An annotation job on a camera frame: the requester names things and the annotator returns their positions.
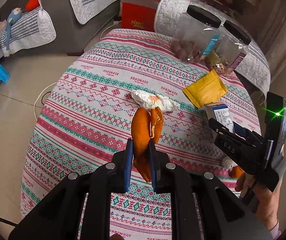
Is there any small orange peel piece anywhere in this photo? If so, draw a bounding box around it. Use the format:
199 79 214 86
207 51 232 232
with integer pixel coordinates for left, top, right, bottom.
229 165 244 179

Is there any blue plush toy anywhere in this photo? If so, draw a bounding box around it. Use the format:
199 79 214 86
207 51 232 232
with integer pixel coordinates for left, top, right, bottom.
4 7 22 57

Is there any nut jar with purple label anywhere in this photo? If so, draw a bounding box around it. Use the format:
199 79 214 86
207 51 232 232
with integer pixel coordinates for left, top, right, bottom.
204 20 251 76

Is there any grey sofa with striped cover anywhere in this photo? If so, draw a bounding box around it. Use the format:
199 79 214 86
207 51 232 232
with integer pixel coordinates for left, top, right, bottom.
154 0 271 96

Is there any grey armchair with quilted cover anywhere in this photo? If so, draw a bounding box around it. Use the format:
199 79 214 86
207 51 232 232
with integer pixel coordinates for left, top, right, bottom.
0 0 120 58

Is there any white power cable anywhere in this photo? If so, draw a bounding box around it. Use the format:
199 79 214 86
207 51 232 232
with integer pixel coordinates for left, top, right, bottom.
32 21 121 122

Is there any nut jar with teal label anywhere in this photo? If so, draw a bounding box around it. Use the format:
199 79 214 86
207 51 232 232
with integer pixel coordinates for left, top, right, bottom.
171 5 221 63

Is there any red plush toy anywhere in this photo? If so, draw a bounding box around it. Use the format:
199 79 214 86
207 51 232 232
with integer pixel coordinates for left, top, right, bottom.
25 0 39 11

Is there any patterned handmade tablecloth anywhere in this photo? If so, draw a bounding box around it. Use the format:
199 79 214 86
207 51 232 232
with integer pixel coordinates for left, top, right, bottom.
20 28 262 240

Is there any yellow snack wrapper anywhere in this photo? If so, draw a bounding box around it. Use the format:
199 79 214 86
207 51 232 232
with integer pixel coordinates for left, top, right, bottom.
183 70 228 108

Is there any small light blue carton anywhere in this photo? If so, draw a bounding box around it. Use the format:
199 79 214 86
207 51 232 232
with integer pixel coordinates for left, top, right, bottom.
203 102 235 133

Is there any printed tissue ball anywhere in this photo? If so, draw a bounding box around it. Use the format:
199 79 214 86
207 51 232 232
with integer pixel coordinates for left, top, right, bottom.
131 90 180 112

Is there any person's right hand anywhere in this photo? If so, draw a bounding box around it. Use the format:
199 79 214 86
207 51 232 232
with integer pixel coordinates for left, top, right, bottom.
235 173 282 231

